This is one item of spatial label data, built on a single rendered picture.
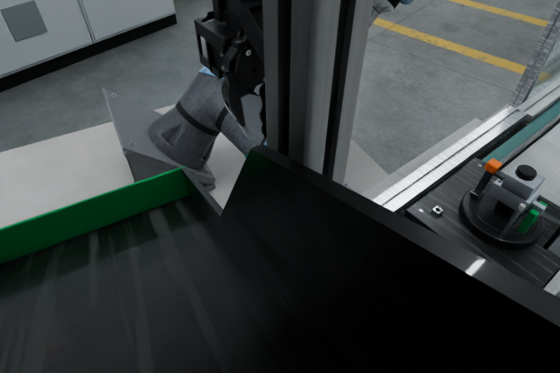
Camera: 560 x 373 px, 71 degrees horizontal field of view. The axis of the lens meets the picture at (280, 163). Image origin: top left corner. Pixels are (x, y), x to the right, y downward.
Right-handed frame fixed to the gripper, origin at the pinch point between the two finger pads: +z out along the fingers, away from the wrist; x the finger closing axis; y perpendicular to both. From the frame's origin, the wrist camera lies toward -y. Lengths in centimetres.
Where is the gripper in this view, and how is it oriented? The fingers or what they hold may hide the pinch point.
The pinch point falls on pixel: (263, 138)
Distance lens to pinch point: 49.1
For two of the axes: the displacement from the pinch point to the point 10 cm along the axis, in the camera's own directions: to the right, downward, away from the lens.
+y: -6.2, -5.4, 5.7
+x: -7.9, 4.3, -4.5
